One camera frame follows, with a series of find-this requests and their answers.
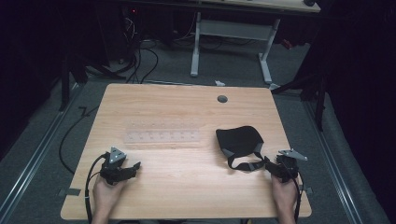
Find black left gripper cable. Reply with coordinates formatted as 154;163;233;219
84;153;108;224

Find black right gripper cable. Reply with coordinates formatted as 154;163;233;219
285;161;305;224

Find person's right hand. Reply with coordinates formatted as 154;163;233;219
271;174;299;214

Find black tripod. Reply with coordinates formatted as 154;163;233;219
270;59;330;133

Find metal floor rail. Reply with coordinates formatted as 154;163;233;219
302;99;364;224
0;81;82;222

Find grey tape piece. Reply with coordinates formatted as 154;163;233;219
57;188;82;198

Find white-framed wooden desk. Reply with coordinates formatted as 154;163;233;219
124;0;322;86

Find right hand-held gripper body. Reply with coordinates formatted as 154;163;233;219
275;148;309;184

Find black eye mask with strap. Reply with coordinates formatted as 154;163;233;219
215;125;267;173

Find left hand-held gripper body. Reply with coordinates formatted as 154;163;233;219
99;147;129;187

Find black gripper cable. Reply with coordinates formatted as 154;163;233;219
84;153;108;224
285;161;305;224

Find black stand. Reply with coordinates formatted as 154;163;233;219
57;52;128;112

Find person's left hand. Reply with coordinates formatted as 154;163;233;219
92;175;126;217

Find bundle of black cables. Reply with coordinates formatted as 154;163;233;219
118;12;161;85

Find clear plastic strip with holes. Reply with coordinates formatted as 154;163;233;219
122;119;203;146

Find black floor cable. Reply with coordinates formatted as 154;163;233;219
58;105;101;175

